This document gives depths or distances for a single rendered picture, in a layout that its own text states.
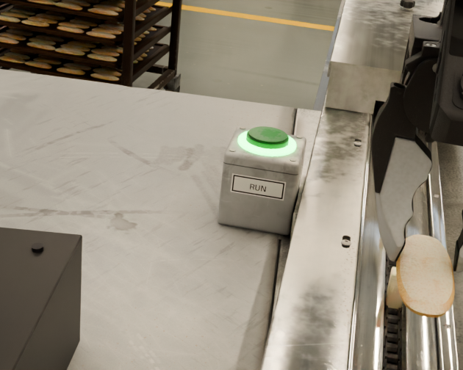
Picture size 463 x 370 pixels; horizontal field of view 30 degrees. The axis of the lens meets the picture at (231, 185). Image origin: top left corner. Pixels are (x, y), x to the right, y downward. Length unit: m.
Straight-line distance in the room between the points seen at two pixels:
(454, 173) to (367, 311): 0.37
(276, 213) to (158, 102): 0.34
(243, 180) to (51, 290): 0.29
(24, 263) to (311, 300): 0.21
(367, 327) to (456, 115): 0.25
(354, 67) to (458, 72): 0.55
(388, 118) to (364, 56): 0.50
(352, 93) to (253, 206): 0.26
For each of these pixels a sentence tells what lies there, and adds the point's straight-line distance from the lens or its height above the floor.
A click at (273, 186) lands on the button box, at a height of 0.87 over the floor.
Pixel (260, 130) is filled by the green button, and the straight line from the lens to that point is 0.81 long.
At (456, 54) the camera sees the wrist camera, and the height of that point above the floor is 1.09.
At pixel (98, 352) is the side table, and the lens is 0.65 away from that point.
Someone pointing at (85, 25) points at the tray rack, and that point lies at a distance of 2.93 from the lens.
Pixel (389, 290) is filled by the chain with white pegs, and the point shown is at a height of 0.85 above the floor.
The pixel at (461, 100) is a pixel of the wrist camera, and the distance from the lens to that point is 0.45.
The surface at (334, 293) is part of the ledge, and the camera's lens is 0.66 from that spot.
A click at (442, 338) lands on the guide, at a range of 0.64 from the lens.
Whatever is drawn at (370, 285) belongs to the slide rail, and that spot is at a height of 0.85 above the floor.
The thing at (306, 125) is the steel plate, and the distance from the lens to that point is 1.07.
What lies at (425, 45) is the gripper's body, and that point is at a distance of 0.52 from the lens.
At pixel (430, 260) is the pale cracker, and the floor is 0.93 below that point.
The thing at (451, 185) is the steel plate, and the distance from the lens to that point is 0.98.
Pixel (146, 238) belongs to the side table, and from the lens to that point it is 0.79.
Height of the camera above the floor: 1.22
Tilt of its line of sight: 26 degrees down
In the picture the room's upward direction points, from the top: 6 degrees clockwise
